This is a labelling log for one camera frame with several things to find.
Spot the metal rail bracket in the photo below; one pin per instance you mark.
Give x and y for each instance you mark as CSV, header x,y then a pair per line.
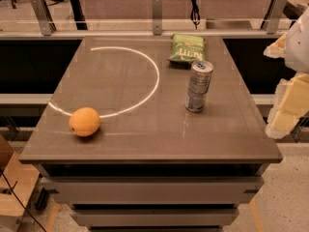
x,y
277,9
157,17
43,16

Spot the silver red bull can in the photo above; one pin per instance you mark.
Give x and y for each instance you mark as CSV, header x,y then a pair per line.
x,y
198,85

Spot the wooden box at left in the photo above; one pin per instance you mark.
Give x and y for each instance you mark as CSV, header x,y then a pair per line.
x,y
17,185

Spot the right metal rail bracket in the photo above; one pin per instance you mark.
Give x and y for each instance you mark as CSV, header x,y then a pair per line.
x,y
277,9

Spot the green chip bag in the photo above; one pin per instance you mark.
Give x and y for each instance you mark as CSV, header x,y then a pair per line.
x,y
187,49

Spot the orange fruit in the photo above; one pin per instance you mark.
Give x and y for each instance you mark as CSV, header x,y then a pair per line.
x,y
84,121

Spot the left metal rail bracket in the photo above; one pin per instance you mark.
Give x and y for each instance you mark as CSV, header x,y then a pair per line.
x,y
43,16

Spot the middle metal rail bracket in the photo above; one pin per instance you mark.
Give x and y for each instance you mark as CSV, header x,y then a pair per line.
x,y
157,17

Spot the foam gripper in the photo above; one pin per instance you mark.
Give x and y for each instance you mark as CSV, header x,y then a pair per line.
x,y
297,45

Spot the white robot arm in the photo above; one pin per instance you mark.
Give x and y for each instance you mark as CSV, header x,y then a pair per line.
x,y
293,46

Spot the grey drawer cabinet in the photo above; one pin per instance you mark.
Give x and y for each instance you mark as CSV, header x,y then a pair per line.
x,y
153,203

